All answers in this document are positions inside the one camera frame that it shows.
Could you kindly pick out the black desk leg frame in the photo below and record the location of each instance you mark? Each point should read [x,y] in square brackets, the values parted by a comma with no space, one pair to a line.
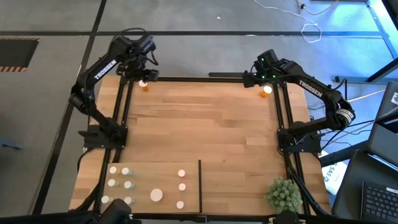
[351,79]

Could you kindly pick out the yellow-green pill bottle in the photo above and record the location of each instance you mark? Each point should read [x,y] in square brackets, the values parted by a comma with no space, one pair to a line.
[105,199]

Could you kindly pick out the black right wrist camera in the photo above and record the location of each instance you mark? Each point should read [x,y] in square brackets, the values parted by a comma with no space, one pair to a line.
[250,80]

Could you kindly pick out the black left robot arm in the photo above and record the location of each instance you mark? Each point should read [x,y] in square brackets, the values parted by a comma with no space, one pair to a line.
[93,77]

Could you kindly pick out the small teal pill bottle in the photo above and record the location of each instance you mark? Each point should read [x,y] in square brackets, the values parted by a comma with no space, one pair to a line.
[127,185]

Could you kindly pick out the black aluminium table frame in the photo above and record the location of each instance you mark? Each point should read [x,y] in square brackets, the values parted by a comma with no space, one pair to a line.
[202,79]

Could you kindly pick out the green artificial plant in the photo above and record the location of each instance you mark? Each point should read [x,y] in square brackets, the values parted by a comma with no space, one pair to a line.
[283,197]

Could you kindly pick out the black side desk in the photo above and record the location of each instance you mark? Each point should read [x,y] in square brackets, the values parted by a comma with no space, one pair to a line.
[351,186]

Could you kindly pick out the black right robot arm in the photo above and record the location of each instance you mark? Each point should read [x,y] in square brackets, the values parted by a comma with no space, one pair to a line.
[311,88]

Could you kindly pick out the grey laptop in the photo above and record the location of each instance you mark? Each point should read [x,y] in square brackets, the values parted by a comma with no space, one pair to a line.
[384,140]

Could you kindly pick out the black gantry beam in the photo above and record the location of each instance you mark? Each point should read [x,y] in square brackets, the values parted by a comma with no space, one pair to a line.
[31,218]

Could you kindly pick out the black laptop keyboard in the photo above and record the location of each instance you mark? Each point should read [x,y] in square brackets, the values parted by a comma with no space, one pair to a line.
[379,202]

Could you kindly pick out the small black floor object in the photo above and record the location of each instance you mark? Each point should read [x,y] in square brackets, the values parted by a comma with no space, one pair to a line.
[11,144]

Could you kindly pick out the large orange pill bottle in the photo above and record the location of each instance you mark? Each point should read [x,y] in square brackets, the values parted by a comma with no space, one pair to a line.
[143,83]
[267,89]

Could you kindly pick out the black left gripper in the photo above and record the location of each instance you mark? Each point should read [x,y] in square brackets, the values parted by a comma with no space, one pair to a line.
[135,62]

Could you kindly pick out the black floor mat hazard stripes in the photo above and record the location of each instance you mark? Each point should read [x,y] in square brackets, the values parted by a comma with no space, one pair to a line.
[15,53]

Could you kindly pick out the pale yellow pill bottle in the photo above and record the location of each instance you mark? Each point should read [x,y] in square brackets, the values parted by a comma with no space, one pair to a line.
[112,170]

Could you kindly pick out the small pale green pill bottle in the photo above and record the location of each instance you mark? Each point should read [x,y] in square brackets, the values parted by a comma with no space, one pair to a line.
[125,171]

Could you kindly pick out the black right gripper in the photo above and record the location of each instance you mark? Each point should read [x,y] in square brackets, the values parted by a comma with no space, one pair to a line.
[265,74]

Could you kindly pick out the amber pill bottle white cap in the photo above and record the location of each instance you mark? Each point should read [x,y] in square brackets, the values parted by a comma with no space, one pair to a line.
[156,195]

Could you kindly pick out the small red pill bottle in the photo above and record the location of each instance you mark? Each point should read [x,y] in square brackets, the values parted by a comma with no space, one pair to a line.
[180,204]
[182,186]
[181,173]

